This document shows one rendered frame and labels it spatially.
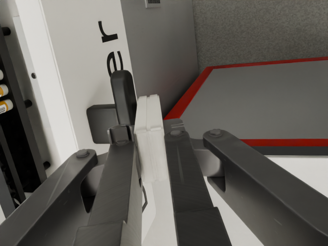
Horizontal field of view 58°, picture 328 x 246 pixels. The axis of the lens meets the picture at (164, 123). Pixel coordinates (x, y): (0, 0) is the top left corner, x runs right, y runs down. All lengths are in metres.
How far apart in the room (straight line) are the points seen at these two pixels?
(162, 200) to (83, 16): 0.27
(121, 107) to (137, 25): 0.36
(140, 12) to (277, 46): 0.63
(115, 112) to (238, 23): 0.91
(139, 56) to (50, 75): 0.35
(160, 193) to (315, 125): 0.25
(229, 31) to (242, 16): 0.06
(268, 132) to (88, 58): 0.31
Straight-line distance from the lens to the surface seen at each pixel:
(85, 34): 0.23
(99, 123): 0.21
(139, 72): 0.53
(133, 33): 0.53
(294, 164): 0.37
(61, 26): 0.20
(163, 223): 0.44
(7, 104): 0.31
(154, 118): 0.16
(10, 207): 0.29
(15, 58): 0.34
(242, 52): 1.09
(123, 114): 0.20
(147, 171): 0.16
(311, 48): 1.10
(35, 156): 0.32
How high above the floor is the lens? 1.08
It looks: 63 degrees down
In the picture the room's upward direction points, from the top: 142 degrees counter-clockwise
